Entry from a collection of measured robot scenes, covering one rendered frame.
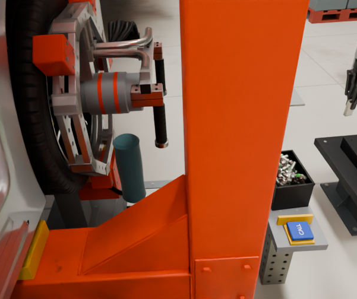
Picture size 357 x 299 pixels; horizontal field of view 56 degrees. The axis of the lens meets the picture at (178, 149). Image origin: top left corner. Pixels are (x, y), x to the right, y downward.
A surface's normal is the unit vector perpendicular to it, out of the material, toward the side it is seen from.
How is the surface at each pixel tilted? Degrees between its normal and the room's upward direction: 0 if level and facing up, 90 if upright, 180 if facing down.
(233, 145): 90
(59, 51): 45
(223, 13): 90
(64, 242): 0
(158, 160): 0
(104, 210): 0
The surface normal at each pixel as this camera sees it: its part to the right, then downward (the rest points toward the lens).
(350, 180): -0.04, -0.80
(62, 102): 0.00, -0.14
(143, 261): 0.04, 0.60
